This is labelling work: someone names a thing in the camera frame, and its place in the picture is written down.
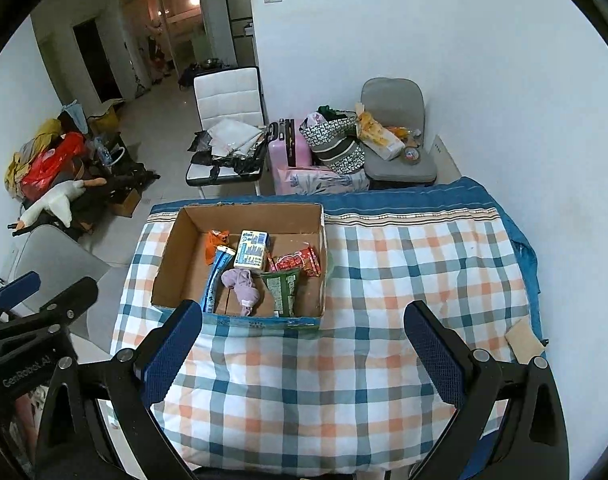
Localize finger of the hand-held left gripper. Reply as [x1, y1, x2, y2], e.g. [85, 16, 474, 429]
[0, 271, 40, 311]
[0, 276, 98, 348]

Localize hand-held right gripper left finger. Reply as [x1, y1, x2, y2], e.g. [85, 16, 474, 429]
[34, 299, 203, 480]

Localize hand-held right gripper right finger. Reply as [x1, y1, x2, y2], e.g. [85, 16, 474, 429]
[404, 301, 571, 480]

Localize blue tube packet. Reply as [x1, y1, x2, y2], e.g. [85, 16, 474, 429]
[200, 246, 236, 313]

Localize purple socks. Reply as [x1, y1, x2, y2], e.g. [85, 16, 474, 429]
[221, 268, 259, 317]

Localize orange snack packet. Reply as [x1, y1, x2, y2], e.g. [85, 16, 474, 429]
[204, 229, 231, 267]

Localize green snack packet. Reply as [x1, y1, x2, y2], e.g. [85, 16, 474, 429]
[260, 267, 302, 317]

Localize white blue carton box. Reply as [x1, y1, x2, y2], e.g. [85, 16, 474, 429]
[233, 230, 271, 273]

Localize red snack packet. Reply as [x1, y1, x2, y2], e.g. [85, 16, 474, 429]
[267, 244, 321, 277]

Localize light grey chair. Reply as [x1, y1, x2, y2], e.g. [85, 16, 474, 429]
[14, 224, 112, 356]

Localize beige cardboard piece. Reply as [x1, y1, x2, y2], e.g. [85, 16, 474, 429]
[505, 317, 545, 365]

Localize white goose plush toy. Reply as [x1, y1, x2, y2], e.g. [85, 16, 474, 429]
[11, 178, 107, 236]

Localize plaid blanket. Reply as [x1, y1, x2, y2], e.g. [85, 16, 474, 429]
[108, 207, 535, 473]

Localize small cardboard box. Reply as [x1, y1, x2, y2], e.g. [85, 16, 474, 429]
[108, 187, 142, 218]

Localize red plastic bag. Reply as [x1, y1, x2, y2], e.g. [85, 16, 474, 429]
[21, 132, 86, 201]

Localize yellow cloth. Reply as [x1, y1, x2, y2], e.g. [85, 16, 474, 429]
[4, 119, 62, 191]

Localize yellow bag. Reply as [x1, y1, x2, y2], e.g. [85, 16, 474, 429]
[88, 102, 122, 133]

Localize floral pillow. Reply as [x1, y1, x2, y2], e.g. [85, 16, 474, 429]
[276, 166, 371, 196]

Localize grey plastic bags pile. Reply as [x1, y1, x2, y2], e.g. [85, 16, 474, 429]
[188, 121, 265, 173]

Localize yellow white package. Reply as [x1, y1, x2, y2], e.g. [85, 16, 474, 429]
[355, 102, 405, 161]

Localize patterned tote bag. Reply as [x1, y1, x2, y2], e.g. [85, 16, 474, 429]
[299, 110, 367, 175]

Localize pink suitcase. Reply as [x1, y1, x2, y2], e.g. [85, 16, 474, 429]
[266, 119, 312, 196]

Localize grey padded chair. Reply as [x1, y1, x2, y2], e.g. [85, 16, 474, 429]
[360, 77, 439, 188]

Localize white leather chair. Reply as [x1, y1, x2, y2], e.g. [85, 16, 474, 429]
[186, 66, 265, 198]

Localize glass sliding door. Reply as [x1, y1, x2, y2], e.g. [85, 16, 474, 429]
[124, 0, 205, 93]

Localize white wall socket panel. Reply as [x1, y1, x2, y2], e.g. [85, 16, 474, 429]
[430, 134, 462, 183]

